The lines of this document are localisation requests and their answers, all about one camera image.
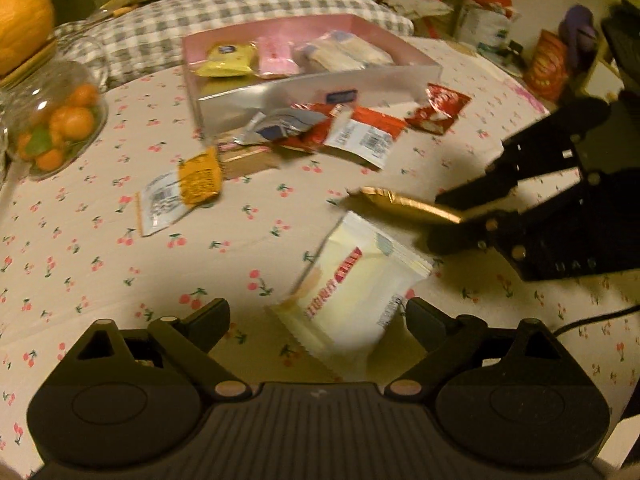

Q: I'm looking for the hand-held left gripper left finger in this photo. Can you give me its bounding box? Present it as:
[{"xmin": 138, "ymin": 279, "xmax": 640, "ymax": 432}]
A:
[{"xmin": 62, "ymin": 297, "xmax": 251, "ymax": 402}]

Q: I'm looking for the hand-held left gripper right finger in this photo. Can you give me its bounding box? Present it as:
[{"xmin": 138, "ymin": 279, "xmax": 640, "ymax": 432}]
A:
[{"xmin": 382, "ymin": 297, "xmax": 568, "ymax": 401}]

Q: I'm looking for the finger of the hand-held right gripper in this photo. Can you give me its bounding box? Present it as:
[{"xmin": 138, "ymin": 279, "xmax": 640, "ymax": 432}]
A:
[
  {"xmin": 435, "ymin": 96, "xmax": 613, "ymax": 214},
  {"xmin": 425, "ymin": 182, "xmax": 587, "ymax": 261}
]

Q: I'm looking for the gold snack bar packet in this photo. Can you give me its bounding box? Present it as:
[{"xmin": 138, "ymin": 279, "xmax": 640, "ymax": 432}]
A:
[{"xmin": 350, "ymin": 186, "xmax": 468, "ymax": 226}]

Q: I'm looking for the cream snack packet red print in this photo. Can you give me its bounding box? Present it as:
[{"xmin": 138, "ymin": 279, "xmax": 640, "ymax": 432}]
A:
[{"xmin": 265, "ymin": 210, "xmax": 435, "ymax": 383}]

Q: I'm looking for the red and white snack packet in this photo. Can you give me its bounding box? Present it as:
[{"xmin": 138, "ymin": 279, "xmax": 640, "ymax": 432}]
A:
[{"xmin": 322, "ymin": 105, "xmax": 408, "ymax": 171}]

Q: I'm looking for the orange and white snack packet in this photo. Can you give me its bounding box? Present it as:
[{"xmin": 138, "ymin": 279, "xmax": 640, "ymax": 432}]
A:
[{"xmin": 136, "ymin": 147, "xmax": 223, "ymax": 238}]

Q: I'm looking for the brown snack packet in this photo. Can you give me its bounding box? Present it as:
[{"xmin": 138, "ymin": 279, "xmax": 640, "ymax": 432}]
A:
[{"xmin": 217, "ymin": 142, "xmax": 281, "ymax": 181}]

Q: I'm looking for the clear rice cracker packet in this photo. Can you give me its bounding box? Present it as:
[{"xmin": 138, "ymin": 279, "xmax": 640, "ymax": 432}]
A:
[
  {"xmin": 292, "ymin": 40, "xmax": 361, "ymax": 73},
  {"xmin": 320, "ymin": 30, "xmax": 396, "ymax": 68}
]

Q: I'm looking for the silver box with pink inside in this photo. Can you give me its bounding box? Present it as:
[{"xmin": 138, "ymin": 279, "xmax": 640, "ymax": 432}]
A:
[{"xmin": 181, "ymin": 15, "xmax": 443, "ymax": 139}]

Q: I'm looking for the silver foil snack packet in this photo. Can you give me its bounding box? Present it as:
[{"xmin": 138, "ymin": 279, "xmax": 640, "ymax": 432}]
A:
[{"xmin": 235, "ymin": 107, "xmax": 326, "ymax": 147}]

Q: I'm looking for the pink snack packet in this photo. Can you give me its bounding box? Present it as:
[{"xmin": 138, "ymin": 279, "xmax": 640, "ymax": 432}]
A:
[{"xmin": 256, "ymin": 36, "xmax": 301, "ymax": 77}]

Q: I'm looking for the yellow snack packet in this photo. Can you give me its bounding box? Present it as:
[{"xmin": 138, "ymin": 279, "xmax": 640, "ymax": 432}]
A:
[{"xmin": 194, "ymin": 41, "xmax": 258, "ymax": 78}]

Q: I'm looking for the red patterned bag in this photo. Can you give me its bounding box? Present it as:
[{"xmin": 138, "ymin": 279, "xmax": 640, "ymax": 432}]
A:
[{"xmin": 522, "ymin": 30, "xmax": 571, "ymax": 104}]

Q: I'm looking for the white plastic bag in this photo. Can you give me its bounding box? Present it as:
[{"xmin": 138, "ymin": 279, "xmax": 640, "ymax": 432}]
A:
[{"xmin": 457, "ymin": 2, "xmax": 521, "ymax": 57}]

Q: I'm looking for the purple object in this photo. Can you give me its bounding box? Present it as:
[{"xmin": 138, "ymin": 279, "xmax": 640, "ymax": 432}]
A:
[{"xmin": 560, "ymin": 5, "xmax": 601, "ymax": 72}]

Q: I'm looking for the white crumpled cloth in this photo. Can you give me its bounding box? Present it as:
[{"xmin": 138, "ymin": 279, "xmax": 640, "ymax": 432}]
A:
[{"xmin": 370, "ymin": 0, "xmax": 453, "ymax": 22}]

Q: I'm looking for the pile of small oranges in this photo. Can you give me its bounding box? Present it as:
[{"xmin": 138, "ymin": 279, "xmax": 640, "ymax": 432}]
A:
[{"xmin": 15, "ymin": 82, "xmax": 101, "ymax": 172}]

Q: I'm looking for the round glass jar wooden lid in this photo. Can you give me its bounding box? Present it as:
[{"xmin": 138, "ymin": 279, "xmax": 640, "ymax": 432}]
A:
[{"xmin": 0, "ymin": 35, "xmax": 110, "ymax": 182}]

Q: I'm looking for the clear glass cup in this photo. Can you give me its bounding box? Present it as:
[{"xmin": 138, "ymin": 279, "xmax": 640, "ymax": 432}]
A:
[{"xmin": 55, "ymin": 29, "xmax": 108, "ymax": 93}]

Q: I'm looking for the grey checked pillow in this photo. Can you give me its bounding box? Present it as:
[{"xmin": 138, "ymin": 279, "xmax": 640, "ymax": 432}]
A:
[{"xmin": 60, "ymin": 0, "xmax": 416, "ymax": 89}]

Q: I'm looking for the orange pumpkin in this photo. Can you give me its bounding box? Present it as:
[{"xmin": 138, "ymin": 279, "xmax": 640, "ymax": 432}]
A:
[{"xmin": 0, "ymin": 0, "xmax": 55, "ymax": 77}]

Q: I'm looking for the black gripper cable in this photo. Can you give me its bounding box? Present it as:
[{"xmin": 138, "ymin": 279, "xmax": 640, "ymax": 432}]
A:
[{"xmin": 550, "ymin": 305, "xmax": 640, "ymax": 337}]

